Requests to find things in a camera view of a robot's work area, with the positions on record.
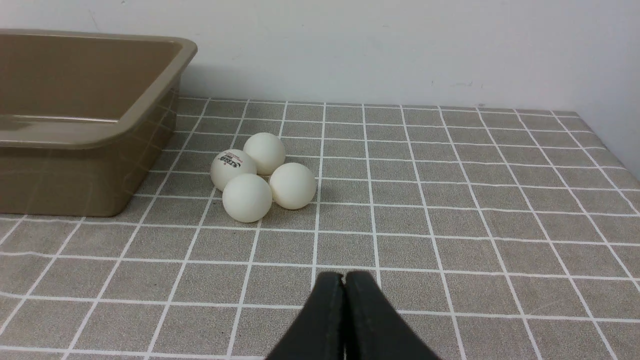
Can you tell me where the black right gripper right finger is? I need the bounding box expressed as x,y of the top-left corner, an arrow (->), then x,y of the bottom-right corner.
345,271 -> 439,360

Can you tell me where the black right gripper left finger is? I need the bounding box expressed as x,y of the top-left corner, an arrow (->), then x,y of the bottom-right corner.
266,272 -> 346,360

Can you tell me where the white table-tennis ball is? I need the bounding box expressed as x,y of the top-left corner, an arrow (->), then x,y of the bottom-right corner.
269,162 -> 317,210
222,173 -> 274,223
242,132 -> 286,176

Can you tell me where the white table-tennis ball front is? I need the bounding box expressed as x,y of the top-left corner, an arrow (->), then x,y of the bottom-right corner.
222,173 -> 274,223

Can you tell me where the white ball with logo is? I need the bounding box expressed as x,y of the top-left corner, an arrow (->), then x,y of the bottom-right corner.
210,149 -> 258,192

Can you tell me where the grey checked tablecloth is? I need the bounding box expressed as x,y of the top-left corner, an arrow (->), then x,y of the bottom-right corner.
1,97 -> 640,360

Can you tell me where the olive plastic bin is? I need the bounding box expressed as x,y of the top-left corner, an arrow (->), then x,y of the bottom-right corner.
0,28 -> 198,217

